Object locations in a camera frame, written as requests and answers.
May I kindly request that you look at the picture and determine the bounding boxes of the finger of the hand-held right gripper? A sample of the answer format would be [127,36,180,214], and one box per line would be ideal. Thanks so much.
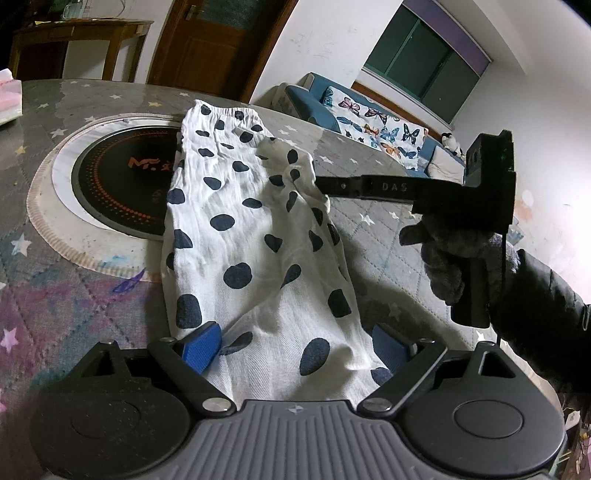
[314,176,365,200]

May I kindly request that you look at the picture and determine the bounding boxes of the pink white tissue pack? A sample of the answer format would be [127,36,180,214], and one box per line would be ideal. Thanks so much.
[0,68,24,125]

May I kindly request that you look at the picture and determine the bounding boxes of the brown wooden door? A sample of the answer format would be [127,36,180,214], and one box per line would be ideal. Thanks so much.
[147,0,298,104]

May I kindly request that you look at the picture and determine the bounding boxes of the purple window valance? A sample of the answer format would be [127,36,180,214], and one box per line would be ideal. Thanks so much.
[402,0,492,75]

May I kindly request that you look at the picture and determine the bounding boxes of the blue sofa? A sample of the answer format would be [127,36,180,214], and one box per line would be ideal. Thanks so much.
[274,72,467,183]

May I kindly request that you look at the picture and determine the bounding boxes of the wooden side table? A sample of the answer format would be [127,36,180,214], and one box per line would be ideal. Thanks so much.
[9,18,154,83]

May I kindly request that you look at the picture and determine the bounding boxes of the green framed window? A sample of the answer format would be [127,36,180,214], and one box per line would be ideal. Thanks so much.
[362,7,481,124]

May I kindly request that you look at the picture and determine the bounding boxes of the white polka dot pants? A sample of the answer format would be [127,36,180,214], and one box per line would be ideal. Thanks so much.
[159,99,395,402]

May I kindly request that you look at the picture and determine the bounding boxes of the person's right hand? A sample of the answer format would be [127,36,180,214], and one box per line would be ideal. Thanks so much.
[399,213,527,306]

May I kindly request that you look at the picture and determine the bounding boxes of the black round induction cooker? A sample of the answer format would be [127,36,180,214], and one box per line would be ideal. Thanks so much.
[71,127,183,241]

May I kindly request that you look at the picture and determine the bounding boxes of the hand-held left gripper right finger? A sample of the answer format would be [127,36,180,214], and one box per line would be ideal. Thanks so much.
[357,323,532,415]

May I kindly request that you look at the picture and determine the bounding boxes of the grey cushion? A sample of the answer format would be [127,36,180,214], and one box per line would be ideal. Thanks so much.
[427,148,465,183]

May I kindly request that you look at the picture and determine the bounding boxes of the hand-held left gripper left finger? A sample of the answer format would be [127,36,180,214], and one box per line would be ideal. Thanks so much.
[69,322,237,414]

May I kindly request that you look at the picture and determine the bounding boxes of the butterfly print blanket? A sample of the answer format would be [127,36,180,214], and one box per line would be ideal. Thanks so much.
[320,85,429,158]

